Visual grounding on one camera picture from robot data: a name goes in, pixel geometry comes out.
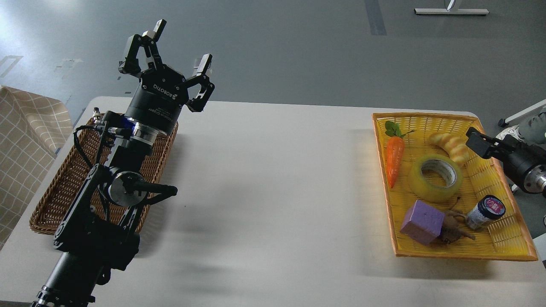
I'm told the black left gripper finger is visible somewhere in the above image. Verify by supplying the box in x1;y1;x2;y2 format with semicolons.
183;54;215;112
118;19;167;80

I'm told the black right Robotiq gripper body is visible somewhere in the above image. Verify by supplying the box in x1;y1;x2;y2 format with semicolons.
503;142;546;182

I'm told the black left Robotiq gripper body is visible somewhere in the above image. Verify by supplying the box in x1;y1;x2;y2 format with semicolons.
125;65;189;135

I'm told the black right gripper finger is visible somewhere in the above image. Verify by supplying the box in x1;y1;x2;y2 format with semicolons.
466;127;517;160

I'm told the yellow tape roll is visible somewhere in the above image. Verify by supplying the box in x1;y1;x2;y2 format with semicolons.
407;153;463;203

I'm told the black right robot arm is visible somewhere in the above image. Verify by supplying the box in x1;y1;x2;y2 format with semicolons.
466;127;546;196

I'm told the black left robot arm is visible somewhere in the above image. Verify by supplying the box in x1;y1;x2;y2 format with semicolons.
32;19;215;307

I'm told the toy bread croissant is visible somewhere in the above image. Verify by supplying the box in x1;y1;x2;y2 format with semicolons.
428;132;470;167

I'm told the seated person in grey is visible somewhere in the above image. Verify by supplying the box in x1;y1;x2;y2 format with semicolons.
496;107;546;145

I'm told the small dark-lidded jar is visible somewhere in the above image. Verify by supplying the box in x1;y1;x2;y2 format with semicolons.
465;194;506;231

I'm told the yellow plastic basket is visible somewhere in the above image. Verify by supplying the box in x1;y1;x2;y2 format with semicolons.
372;112;538;261

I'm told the brown toy root figure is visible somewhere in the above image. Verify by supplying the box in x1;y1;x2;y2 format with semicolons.
438;196;476;244

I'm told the orange toy carrot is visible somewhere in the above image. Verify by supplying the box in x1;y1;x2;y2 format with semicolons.
385;121;415;189

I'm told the purple foam block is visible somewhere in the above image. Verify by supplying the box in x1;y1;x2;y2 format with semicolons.
400;200;445;246

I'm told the beige checkered cloth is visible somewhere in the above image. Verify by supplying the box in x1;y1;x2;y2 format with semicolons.
0;86;73;246

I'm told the brown wicker basket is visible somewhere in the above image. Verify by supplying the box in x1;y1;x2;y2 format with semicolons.
29;122;179;235

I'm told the white stand base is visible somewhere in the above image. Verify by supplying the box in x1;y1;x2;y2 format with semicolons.
414;0;490;16

